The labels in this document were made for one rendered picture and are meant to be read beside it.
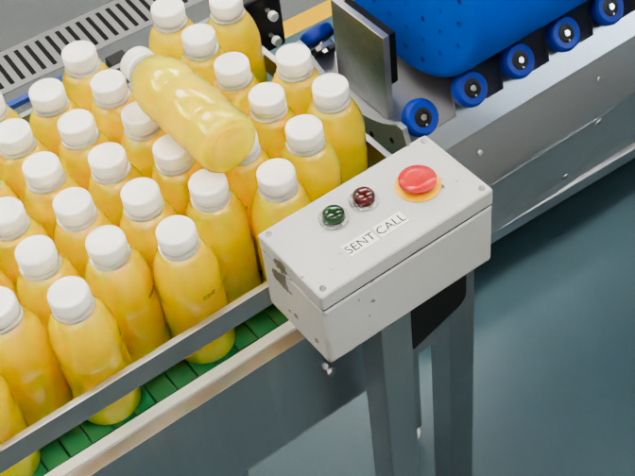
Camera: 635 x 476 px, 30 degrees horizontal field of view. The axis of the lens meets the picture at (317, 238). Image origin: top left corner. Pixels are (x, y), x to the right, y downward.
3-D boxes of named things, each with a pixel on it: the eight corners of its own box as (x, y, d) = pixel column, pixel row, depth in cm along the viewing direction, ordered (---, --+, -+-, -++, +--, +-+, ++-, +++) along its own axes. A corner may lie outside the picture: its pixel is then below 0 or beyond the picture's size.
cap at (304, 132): (329, 144, 121) (328, 132, 120) (293, 157, 121) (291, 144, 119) (317, 122, 124) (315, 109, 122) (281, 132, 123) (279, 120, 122)
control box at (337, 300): (491, 259, 117) (493, 186, 110) (330, 365, 110) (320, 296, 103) (427, 203, 123) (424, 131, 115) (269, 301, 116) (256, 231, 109)
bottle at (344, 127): (327, 175, 141) (314, 70, 129) (379, 187, 139) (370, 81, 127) (305, 214, 137) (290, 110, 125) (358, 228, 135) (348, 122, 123)
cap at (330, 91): (321, 81, 128) (319, 69, 127) (354, 89, 127) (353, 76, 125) (307, 105, 126) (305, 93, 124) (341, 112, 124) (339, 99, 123)
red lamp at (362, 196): (380, 201, 110) (379, 192, 109) (361, 212, 109) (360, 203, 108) (366, 188, 111) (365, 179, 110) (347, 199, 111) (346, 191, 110)
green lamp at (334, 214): (351, 219, 109) (350, 211, 108) (331, 231, 108) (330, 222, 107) (335, 206, 110) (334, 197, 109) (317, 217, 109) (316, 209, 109)
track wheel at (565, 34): (574, 8, 144) (564, 9, 146) (546, 24, 143) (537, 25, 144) (588, 42, 145) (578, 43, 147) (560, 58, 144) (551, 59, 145)
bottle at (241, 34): (283, 107, 150) (266, 3, 138) (249, 138, 147) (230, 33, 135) (243, 89, 153) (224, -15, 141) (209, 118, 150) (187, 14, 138)
